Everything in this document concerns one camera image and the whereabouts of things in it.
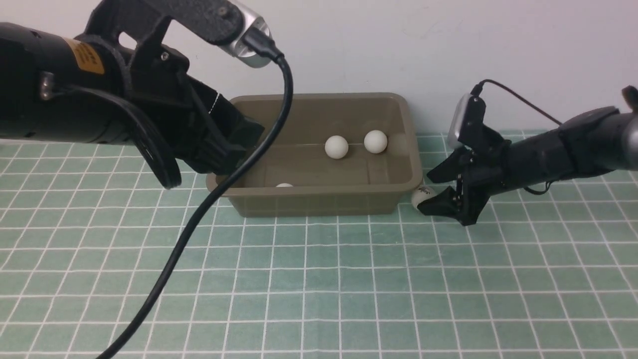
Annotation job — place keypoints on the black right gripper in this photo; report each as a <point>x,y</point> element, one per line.
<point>474,173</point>

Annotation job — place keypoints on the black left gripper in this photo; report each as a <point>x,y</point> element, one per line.
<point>202,127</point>

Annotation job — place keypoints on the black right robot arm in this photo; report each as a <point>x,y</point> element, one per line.
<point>589,145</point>

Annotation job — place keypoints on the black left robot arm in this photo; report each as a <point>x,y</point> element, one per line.
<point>56,89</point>

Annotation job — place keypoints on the olive plastic storage bin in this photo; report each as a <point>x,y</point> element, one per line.
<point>360,183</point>

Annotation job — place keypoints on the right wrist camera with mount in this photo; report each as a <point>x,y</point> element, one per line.
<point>467,123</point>

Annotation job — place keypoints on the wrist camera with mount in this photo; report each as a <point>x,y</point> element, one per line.
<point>226,24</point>
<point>467,123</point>

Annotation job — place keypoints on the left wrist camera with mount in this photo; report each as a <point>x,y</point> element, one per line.
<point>226,24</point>

